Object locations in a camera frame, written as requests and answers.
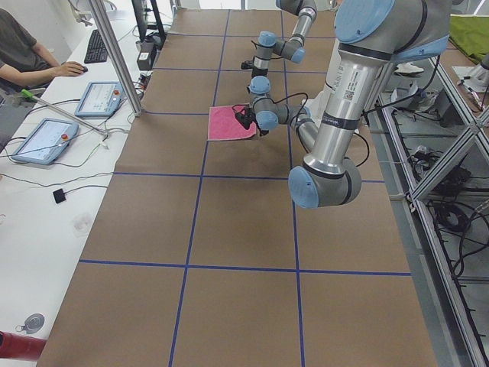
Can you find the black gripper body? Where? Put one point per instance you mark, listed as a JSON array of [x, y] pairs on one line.
[[263, 131]]

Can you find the pink towel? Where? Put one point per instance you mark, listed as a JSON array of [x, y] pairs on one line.
[[223, 125]]

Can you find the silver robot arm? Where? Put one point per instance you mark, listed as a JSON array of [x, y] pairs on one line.
[[292, 49], [370, 34]]

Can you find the person's forearm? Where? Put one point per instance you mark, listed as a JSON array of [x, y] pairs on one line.
[[31, 78]]

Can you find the person's hand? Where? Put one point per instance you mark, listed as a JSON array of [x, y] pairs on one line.
[[70, 68]]

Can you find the black box with label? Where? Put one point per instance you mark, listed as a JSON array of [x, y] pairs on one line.
[[146, 56]]

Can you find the upper teach pendant tablet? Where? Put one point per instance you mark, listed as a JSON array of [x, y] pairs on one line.
[[100, 100]]

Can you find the teach pendant tablet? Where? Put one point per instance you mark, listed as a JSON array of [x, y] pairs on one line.
[[46, 142], [100, 100]]

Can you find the black keyboard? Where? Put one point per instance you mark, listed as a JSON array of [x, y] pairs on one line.
[[96, 51]]

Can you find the small black square pad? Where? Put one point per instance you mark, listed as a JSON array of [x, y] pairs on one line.
[[59, 196]]

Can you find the lower teach pendant tablet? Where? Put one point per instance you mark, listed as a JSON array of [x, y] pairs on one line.
[[46, 142]]

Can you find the green cloth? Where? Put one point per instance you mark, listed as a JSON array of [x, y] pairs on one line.
[[469, 34]]

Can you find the round metal disc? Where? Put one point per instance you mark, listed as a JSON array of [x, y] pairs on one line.
[[32, 324]]

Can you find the red cylinder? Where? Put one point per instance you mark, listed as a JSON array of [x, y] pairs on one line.
[[24, 348]]

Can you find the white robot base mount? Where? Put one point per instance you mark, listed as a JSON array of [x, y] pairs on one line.
[[316, 105]]

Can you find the aluminium frame post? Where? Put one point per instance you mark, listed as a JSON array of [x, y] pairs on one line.
[[103, 23]]

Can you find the aluminium side frame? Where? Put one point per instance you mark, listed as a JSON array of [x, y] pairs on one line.
[[432, 144]]

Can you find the metal rod with green handle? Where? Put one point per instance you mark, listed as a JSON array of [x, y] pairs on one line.
[[29, 95]]

